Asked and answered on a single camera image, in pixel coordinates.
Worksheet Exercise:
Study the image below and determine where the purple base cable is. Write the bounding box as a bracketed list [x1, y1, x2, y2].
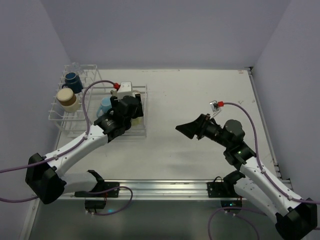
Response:
[86, 186, 134, 216]
[208, 206, 261, 240]

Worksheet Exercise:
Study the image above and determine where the clear glass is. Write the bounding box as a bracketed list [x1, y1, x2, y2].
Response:
[71, 62, 83, 75]

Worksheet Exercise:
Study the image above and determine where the dark blue mug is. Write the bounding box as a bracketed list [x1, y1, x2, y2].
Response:
[61, 72, 84, 94]

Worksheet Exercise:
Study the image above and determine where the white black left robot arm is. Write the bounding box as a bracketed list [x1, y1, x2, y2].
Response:
[25, 94, 144, 204]

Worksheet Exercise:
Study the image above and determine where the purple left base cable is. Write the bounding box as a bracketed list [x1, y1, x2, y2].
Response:
[86, 186, 134, 216]

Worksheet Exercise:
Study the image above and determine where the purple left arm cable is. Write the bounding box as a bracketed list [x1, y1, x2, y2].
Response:
[0, 80, 118, 203]

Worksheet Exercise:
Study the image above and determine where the pale yellow mug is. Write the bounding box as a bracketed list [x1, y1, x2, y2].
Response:
[131, 117, 143, 127]

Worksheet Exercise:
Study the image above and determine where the speckled beige small cup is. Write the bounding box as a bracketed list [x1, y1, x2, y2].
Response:
[132, 90, 142, 102]

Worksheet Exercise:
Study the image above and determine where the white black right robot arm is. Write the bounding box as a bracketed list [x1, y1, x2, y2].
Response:
[175, 114, 318, 240]

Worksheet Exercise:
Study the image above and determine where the cream brown mug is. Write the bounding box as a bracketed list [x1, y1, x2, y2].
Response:
[56, 88, 81, 113]

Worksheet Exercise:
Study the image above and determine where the aluminium mounting rail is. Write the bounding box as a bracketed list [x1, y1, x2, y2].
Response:
[62, 178, 293, 201]

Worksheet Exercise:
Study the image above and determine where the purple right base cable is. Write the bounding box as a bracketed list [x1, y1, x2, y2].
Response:
[208, 206, 261, 240]

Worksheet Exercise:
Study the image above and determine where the white wire plate rack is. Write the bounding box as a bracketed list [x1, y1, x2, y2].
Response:
[48, 62, 108, 138]

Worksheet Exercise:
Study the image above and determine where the light blue mug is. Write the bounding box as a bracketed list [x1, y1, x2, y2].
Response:
[96, 96, 112, 118]

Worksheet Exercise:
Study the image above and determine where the white wire dish rack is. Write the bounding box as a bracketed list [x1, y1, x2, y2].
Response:
[93, 94, 144, 141]

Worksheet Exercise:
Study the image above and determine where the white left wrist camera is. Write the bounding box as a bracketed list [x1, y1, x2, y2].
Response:
[117, 81, 133, 100]

